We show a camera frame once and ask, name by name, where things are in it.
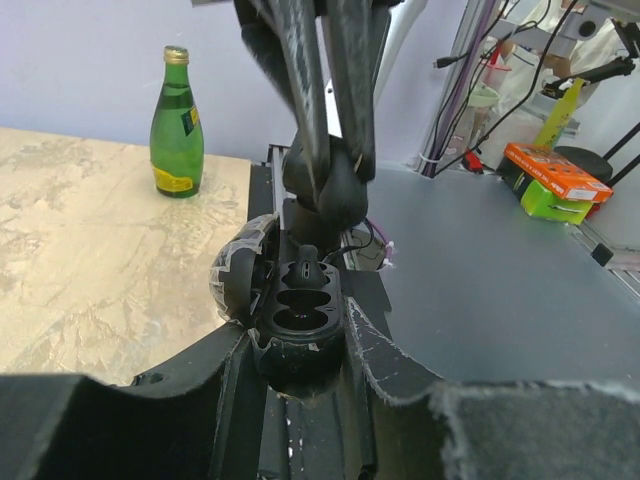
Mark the black earbud charging case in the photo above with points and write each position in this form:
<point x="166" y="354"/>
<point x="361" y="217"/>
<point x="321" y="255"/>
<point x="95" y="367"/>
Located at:
<point x="297" y="334"/>

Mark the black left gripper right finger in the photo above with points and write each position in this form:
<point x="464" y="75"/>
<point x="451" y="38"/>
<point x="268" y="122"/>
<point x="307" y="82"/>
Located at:
<point x="401" y="421"/>

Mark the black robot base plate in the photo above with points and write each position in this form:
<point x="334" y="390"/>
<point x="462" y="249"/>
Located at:
<point x="330" y="437"/>

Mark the black earbud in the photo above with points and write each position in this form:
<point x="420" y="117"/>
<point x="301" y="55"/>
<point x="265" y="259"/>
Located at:
<point x="306" y="271"/>

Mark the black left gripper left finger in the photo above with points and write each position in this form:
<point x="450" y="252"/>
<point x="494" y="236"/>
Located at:
<point x="194" y="416"/>

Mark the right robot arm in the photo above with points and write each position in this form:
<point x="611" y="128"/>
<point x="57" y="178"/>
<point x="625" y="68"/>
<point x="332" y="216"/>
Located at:
<point x="323" y="58"/>

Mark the orange green cardboard box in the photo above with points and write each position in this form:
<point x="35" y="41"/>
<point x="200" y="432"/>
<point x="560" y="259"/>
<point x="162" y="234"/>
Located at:
<point x="549" y="186"/>

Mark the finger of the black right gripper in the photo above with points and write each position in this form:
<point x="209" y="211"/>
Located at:
<point x="348" y="37"/>
<point x="281" y="36"/>

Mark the green glass bottle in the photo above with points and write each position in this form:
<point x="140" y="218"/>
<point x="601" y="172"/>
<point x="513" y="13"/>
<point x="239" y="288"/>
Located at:
<point x="176" y="135"/>

